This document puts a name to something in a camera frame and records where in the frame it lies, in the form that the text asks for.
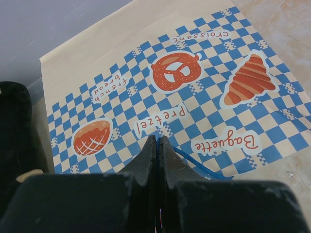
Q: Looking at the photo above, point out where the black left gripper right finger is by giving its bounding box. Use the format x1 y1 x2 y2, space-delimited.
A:
160 137 310 233

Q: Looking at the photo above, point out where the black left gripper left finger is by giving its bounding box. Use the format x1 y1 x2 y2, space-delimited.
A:
0 135 156 233

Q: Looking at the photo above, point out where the black floral plush blanket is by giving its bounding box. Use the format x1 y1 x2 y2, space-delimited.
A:
0 81 48 215

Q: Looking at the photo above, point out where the blue checkered paper bag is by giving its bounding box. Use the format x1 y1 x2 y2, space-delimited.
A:
40 0 311 177

